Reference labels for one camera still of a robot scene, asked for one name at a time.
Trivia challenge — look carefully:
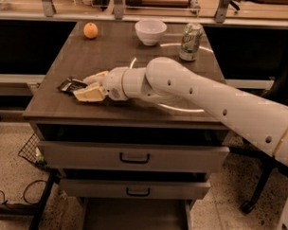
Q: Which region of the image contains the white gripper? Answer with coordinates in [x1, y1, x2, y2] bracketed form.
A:
[74, 67, 129, 102]

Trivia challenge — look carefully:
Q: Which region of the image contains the dark rxbar chocolate wrapper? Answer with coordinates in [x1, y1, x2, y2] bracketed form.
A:
[57, 78, 87, 95]

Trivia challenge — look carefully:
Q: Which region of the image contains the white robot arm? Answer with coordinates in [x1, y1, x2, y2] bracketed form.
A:
[74, 57, 288, 168]

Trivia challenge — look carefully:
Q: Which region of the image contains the top grey drawer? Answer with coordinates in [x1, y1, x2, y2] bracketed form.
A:
[38, 141, 229, 173]

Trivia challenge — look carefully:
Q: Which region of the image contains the grey drawer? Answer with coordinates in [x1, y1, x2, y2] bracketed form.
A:
[38, 141, 229, 173]
[60, 180, 210, 200]

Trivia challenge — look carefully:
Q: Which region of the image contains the grey drawer cabinet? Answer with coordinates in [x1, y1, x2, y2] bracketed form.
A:
[18, 18, 246, 230]

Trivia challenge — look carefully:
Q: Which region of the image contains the middle grey drawer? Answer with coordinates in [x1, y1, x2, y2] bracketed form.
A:
[60, 180, 210, 200]

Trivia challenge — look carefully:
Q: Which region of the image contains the bottom open drawer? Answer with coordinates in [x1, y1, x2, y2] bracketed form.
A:
[79, 198, 192, 230]

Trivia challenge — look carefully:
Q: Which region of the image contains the orange fruit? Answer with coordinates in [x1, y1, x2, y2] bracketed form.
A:
[83, 23, 98, 40]

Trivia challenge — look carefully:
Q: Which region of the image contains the white ceramic bowl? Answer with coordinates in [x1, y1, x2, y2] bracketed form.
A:
[135, 19, 167, 46]

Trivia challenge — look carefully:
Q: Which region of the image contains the green white soda can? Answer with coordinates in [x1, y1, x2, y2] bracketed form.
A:
[179, 23, 204, 62]

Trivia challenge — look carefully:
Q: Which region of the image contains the black metal stand leg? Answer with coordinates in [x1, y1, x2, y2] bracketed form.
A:
[0, 170, 60, 230]

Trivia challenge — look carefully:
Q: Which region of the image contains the black office chair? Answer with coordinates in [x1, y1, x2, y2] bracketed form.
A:
[225, 6, 288, 217]

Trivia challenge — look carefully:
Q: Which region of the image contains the black wire basket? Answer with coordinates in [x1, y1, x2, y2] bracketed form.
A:
[17, 133, 48, 171]

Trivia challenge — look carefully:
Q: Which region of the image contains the black floor cable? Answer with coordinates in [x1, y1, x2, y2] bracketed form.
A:
[0, 177, 50, 206]

